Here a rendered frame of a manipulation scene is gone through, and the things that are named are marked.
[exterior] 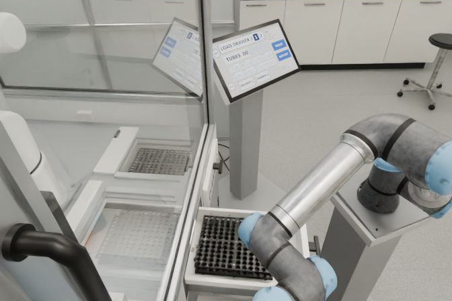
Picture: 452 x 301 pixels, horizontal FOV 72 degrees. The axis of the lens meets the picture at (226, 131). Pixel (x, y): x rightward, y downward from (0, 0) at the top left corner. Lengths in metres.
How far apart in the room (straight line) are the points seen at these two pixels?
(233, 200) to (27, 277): 1.97
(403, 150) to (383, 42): 3.40
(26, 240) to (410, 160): 0.70
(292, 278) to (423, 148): 0.38
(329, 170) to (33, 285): 0.60
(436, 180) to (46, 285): 0.70
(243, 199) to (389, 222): 1.15
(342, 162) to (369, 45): 3.38
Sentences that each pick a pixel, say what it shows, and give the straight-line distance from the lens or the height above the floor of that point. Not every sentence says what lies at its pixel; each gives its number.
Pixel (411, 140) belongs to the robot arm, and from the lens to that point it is 0.78.
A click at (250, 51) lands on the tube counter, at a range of 1.61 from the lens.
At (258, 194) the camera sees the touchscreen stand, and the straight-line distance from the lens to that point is 2.26.
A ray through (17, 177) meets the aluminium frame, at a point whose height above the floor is 1.57.
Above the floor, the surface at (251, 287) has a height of 0.89.
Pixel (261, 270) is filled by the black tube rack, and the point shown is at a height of 0.87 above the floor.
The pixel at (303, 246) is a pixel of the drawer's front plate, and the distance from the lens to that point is 0.97.
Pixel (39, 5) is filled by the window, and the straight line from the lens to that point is 0.32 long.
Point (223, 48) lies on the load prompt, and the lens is 1.53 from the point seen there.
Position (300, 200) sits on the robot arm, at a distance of 0.72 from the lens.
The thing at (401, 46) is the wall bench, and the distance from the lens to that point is 4.25.
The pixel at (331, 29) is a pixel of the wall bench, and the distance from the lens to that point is 3.84.
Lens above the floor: 1.73
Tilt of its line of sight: 37 degrees down
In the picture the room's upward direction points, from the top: 1 degrees counter-clockwise
